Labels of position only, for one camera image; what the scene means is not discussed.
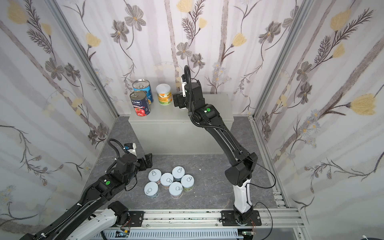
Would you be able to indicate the white lid can blue label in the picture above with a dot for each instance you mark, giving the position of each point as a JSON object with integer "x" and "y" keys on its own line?
{"x": 178, "y": 172}

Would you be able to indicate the white lid can pink label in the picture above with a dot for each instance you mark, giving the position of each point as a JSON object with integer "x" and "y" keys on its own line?
{"x": 155, "y": 176}

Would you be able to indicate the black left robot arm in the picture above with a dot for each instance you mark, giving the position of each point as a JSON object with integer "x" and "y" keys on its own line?
{"x": 118, "y": 175}

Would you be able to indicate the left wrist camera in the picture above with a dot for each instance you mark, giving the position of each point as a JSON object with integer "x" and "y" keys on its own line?
{"x": 130, "y": 148}

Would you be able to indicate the blue label soup can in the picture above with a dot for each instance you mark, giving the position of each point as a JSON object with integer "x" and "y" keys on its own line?
{"x": 144, "y": 85}

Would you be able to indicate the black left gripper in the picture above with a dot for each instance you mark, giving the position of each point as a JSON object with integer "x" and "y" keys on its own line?
{"x": 144, "y": 162}

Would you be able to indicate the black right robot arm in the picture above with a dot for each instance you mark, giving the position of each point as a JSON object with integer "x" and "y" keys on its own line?
{"x": 243, "y": 163}

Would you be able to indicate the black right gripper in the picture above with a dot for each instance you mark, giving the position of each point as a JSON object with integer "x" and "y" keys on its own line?
{"x": 179, "y": 100}

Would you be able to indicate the white lid can orange label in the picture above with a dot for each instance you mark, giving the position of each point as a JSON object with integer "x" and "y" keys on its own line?
{"x": 164, "y": 94}

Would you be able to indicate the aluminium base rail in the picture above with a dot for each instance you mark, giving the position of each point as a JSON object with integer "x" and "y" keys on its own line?
{"x": 271, "y": 224}

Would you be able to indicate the grey metal cabinet box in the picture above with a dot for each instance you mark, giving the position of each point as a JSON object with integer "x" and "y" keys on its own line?
{"x": 167, "y": 130}

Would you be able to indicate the white lid can green label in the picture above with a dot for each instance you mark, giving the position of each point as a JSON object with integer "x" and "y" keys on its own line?
{"x": 188, "y": 182}

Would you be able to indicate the dark red label can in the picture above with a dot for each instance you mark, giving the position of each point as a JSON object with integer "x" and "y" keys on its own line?
{"x": 140, "y": 103}

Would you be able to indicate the white ribbed cable duct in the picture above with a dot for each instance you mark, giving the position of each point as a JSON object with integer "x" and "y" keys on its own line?
{"x": 177, "y": 234}

